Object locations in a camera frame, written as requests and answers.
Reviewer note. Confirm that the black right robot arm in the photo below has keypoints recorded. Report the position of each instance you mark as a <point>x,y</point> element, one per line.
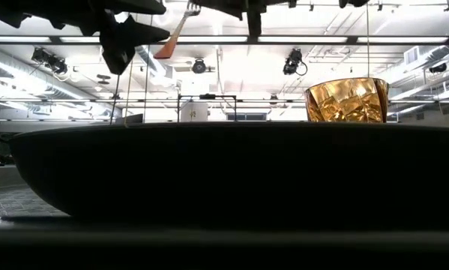
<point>353,3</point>

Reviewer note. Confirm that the black ceiling light rail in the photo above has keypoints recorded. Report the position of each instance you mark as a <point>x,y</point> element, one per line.
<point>353,39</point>

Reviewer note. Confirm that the dark computer monitor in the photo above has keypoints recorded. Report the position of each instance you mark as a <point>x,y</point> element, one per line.
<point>130,119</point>

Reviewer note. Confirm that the silver ventilation duct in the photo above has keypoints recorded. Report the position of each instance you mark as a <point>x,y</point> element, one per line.
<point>6,65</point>

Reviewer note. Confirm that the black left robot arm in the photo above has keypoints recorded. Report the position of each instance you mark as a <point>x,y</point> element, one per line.
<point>18,11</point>

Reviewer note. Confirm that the black ceiling spotlight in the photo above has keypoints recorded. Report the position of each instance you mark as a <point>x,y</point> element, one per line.
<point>199,66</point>
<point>437,68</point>
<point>293,60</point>
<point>51,62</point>

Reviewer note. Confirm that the white bucket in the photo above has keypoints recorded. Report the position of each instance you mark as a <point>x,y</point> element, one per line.
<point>194,112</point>

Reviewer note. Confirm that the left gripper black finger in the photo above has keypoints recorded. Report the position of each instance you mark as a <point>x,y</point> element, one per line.
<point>132,30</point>
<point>117,52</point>

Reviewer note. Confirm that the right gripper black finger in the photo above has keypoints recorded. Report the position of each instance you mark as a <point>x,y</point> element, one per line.
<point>231,7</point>

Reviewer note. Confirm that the amber glass cup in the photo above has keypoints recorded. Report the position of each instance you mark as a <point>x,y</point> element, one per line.
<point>346,101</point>

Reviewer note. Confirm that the black round plate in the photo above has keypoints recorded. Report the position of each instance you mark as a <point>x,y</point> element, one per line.
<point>228,168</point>

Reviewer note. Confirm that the white ceiling air vent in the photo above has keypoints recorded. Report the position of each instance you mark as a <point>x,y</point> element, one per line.
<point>411,55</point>

